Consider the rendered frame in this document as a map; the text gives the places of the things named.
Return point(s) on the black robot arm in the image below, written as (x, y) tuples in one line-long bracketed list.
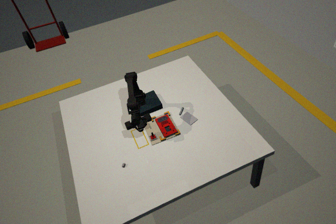
[(135, 100)]

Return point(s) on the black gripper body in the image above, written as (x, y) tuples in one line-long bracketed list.
[(146, 117)]

